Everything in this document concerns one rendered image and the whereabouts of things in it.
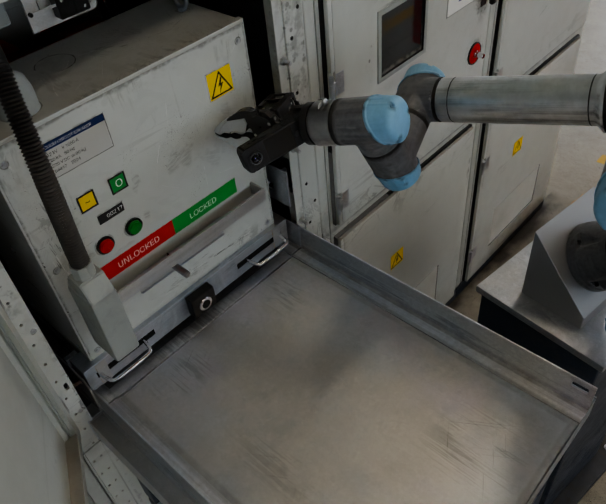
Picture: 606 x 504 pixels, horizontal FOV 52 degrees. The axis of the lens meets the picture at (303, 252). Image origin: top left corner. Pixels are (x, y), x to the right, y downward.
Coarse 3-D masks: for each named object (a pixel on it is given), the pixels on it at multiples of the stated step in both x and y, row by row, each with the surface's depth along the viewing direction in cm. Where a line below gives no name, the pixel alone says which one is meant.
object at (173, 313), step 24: (264, 240) 138; (240, 264) 136; (192, 288) 128; (216, 288) 133; (168, 312) 125; (144, 336) 123; (72, 360) 117; (96, 360) 116; (120, 360) 120; (96, 384) 118
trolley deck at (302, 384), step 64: (256, 320) 130; (320, 320) 129; (384, 320) 127; (192, 384) 120; (256, 384) 119; (320, 384) 118; (384, 384) 116; (448, 384) 115; (128, 448) 111; (192, 448) 110; (256, 448) 109; (320, 448) 108; (384, 448) 107; (448, 448) 106; (512, 448) 105
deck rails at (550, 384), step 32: (320, 256) 141; (352, 256) 132; (352, 288) 134; (384, 288) 131; (416, 320) 126; (448, 320) 122; (480, 352) 119; (512, 352) 114; (512, 384) 114; (544, 384) 113; (128, 416) 116; (576, 416) 108; (160, 448) 110; (192, 480) 105
